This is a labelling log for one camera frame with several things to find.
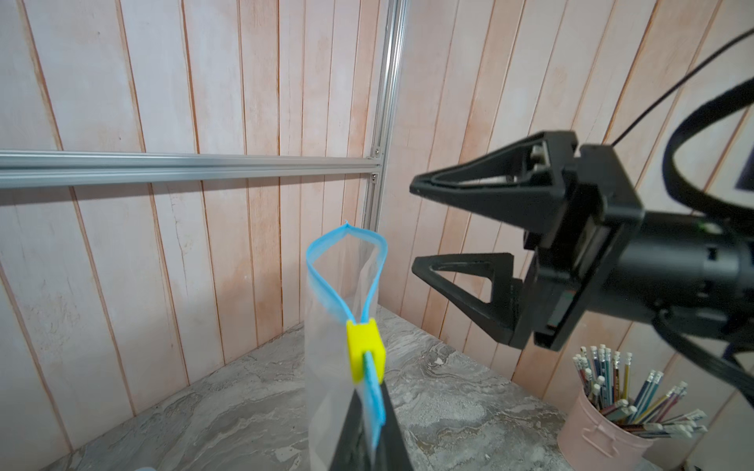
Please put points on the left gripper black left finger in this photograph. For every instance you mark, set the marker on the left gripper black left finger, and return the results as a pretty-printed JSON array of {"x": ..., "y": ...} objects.
[{"x": 351, "y": 453}]

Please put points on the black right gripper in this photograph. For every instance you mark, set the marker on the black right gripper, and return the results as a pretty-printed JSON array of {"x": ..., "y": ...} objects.
[{"x": 600, "y": 251}]

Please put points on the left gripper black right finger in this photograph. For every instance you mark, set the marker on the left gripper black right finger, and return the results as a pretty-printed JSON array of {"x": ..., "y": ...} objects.
[{"x": 391, "y": 453}]

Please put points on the clear zip-top bag blue zipper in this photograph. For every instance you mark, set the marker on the clear zip-top bag blue zipper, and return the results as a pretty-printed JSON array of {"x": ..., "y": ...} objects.
[{"x": 344, "y": 355}]

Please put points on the bundle of coloured pencils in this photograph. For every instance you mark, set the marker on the bundle of coloured pencils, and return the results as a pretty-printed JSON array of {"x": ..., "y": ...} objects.
[{"x": 607, "y": 404}]

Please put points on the pink pencil holder tin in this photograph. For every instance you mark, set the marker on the pink pencil holder tin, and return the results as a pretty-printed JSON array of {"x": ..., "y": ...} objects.
[{"x": 590, "y": 442}]

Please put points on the aluminium wall frame rail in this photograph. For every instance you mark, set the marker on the aluminium wall frame rail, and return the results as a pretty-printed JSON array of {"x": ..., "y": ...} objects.
[{"x": 43, "y": 169}]

